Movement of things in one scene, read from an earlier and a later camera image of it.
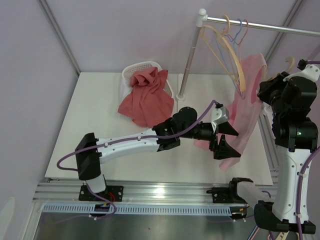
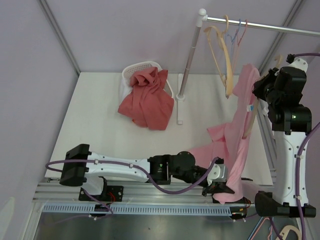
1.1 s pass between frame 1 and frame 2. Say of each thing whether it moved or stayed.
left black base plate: stayed
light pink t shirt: moved
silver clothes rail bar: stayed
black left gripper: moved
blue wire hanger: moved
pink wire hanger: moved
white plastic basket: stayed
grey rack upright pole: stayed
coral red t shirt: stayed
